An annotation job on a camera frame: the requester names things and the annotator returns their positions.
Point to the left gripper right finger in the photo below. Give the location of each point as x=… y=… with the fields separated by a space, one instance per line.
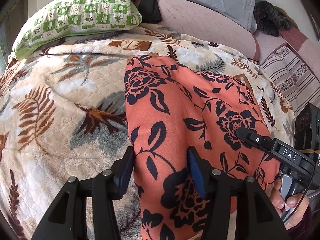
x=200 y=171

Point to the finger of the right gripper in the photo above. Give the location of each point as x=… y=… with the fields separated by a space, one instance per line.
x=252 y=138

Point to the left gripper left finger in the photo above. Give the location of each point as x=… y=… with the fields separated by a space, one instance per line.
x=122 y=170

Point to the orange floral garment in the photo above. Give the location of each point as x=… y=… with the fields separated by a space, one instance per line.
x=169 y=108

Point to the right hand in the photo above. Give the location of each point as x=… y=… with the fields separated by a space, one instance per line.
x=279 y=203

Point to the striped floral bedsheet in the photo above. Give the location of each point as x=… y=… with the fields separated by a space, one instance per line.
x=293 y=78

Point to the leaf pattern fleece blanket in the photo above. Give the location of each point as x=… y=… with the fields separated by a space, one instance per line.
x=63 y=114

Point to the dark furry item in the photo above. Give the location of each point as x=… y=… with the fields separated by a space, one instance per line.
x=271 y=19

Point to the pink quilted mattress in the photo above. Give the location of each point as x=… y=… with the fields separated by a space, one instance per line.
x=203 y=23

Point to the green patterned pillow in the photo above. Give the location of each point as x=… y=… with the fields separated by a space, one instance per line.
x=64 y=18

